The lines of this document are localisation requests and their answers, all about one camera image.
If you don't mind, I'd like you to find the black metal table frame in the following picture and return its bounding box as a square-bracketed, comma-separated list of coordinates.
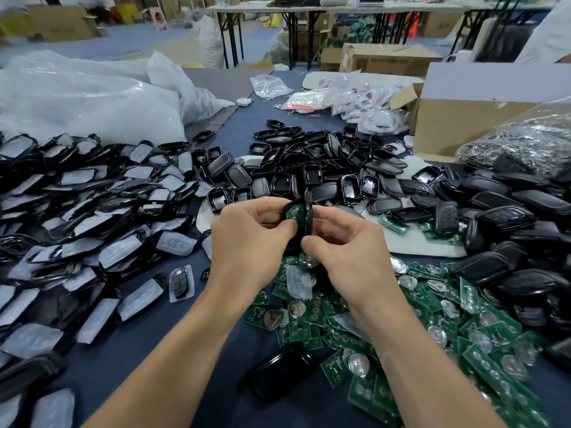
[209, 6, 322, 70]

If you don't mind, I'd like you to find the lone glossy black shell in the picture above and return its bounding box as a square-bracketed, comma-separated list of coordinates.
[243, 345, 318, 405]

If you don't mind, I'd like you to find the person's left hand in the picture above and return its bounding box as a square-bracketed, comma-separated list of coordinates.
[207, 196, 300, 304]

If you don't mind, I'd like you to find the person's right forearm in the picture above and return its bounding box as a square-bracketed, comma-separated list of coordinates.
[361, 298, 510, 428]

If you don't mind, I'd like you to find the long white table top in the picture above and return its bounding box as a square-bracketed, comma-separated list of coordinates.
[205, 0, 537, 16]

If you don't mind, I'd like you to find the pile of shells with pads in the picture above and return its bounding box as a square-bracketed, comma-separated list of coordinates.
[0, 131, 224, 428]

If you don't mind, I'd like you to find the tan cardboard box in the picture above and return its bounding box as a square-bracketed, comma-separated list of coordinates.
[25, 4, 99, 43]

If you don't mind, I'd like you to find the pink plastic stool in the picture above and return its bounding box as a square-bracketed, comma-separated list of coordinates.
[147, 6, 169, 32]

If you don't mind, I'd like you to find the heap of clear parts bags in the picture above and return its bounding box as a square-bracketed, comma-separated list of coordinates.
[328, 80, 410, 136]

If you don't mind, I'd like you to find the person's right hand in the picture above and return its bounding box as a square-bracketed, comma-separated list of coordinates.
[302, 204, 412, 322]

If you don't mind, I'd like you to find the clear bag of metal parts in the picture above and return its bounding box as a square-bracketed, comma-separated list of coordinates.
[457, 106, 571, 175]

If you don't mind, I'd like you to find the white sack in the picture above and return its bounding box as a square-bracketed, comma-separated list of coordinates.
[194, 13, 226, 70]

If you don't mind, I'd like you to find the pile of black shell halves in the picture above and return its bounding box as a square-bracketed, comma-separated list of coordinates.
[245, 118, 438, 219]

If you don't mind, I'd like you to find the pile of green circuit boards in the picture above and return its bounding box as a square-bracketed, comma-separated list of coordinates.
[243, 213, 554, 428]

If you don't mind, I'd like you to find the small crumpled clear plastic bag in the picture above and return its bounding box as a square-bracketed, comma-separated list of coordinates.
[250, 73, 294, 100]

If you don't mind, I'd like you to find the large open cardboard box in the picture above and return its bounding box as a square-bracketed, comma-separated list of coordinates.
[390, 62, 571, 161]

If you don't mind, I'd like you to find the person's left forearm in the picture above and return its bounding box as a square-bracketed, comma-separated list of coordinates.
[84, 289, 246, 428]

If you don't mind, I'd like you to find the large white plastic bag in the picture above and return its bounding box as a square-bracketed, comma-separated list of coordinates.
[0, 51, 235, 146]

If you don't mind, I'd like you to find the clear bag with red label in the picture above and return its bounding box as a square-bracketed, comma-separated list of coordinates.
[277, 89, 333, 114]

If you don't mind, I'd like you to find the clear plastic film piece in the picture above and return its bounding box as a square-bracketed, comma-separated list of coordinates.
[285, 265, 315, 301]

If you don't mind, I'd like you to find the pile of assembled black fobs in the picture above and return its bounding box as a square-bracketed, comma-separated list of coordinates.
[432, 151, 571, 366]

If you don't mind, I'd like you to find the brown cardboard box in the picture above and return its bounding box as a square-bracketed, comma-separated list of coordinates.
[341, 42, 443, 78]

